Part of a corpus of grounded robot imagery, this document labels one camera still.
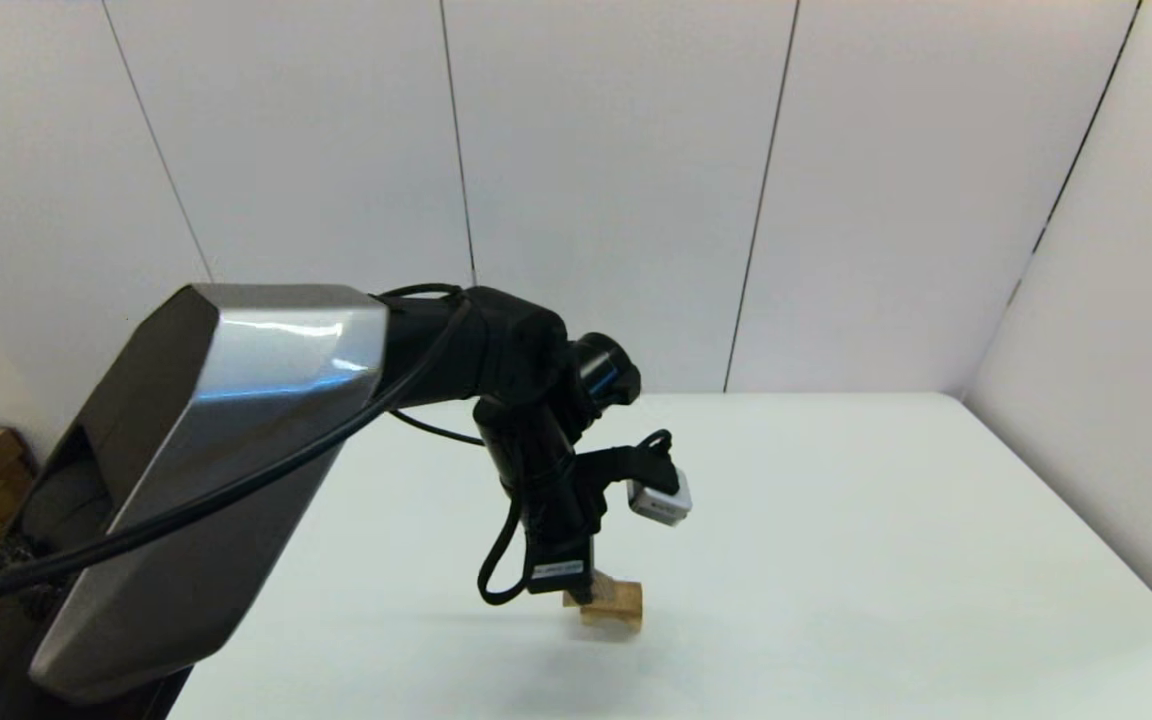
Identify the triangular wooden building block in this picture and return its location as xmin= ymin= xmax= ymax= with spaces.
xmin=563 ymin=570 xmax=627 ymax=609

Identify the rectangular wooden building block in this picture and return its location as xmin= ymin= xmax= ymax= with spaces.
xmin=591 ymin=580 xmax=644 ymax=617

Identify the arched wooden building block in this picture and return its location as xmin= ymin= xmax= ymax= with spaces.
xmin=583 ymin=606 xmax=643 ymax=634

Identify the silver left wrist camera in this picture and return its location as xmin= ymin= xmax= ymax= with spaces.
xmin=627 ymin=470 xmax=694 ymax=527

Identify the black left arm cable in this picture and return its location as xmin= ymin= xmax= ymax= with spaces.
xmin=0 ymin=283 xmax=677 ymax=720

